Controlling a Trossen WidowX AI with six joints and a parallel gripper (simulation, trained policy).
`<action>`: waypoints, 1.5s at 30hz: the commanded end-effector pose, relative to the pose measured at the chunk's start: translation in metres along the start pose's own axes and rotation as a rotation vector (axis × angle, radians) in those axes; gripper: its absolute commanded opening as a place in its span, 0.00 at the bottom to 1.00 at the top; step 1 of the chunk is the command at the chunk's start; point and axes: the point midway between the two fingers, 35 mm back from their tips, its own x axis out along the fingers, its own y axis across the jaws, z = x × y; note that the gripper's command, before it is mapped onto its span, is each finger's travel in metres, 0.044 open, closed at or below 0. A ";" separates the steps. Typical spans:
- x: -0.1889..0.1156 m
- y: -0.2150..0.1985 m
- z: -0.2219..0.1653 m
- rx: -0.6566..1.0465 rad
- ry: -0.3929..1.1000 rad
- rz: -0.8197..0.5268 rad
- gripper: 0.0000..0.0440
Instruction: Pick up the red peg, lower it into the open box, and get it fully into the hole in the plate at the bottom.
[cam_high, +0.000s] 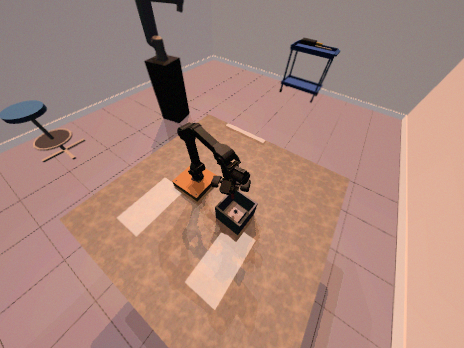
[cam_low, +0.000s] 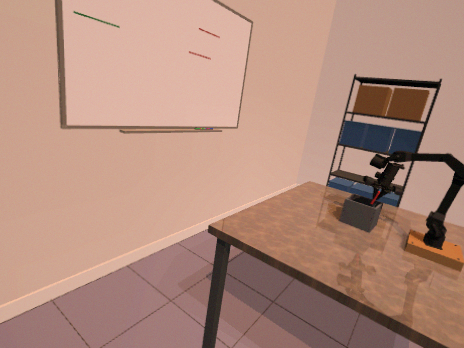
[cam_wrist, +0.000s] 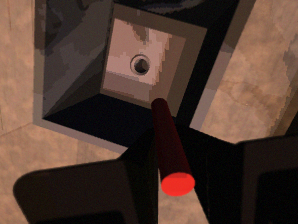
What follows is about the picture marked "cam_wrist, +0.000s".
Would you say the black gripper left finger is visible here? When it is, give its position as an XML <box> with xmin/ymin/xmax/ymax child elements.
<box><xmin>13</xmin><ymin>127</ymin><xmax>159</xmax><ymax>224</ymax></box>

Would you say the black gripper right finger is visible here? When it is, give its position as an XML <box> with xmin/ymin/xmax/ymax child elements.
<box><xmin>175</xmin><ymin>123</ymin><xmax>298</xmax><ymax>224</ymax></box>

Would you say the red peg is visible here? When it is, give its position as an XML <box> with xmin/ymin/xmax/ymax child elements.
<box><xmin>151</xmin><ymin>98</ymin><xmax>195</xmax><ymax>196</ymax></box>

